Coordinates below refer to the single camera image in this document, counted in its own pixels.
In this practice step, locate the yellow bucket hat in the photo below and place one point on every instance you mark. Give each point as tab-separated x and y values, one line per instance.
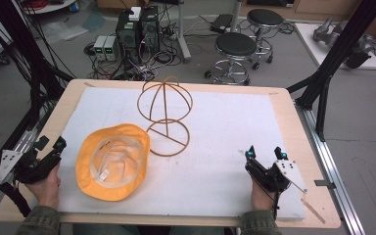
113	162

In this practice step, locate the black flat device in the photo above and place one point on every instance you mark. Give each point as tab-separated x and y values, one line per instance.
221	23

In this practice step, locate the person's left hand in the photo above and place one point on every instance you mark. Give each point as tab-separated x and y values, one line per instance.
45	189

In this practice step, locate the person's right hand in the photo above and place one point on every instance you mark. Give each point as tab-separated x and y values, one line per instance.
261	197

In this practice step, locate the aluminium rail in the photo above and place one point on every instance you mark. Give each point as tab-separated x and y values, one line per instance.
333	169
6	176

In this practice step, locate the white box on computer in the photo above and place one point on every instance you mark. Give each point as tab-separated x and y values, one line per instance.
135	13

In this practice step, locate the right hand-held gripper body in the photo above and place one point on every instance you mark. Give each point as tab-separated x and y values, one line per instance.
274	174

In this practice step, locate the grey power supply unit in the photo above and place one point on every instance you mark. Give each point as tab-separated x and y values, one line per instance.
99	48
111	49

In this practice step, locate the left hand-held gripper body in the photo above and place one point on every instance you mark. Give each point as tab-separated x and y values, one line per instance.
29	164

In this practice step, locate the white foam mat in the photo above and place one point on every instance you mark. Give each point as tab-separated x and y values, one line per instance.
209	156

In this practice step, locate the black metal frame stand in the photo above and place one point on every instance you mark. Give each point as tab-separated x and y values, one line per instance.
342	49
29	49

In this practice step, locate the black computer tower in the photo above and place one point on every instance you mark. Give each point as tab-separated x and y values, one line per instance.
150	29
128	32

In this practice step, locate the grey metal post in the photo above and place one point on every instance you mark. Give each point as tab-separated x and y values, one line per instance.
182	32

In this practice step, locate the white platform board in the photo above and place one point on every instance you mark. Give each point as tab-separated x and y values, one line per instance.
310	42

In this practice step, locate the black round stool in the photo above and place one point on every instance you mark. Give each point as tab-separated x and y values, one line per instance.
235	45
265	18

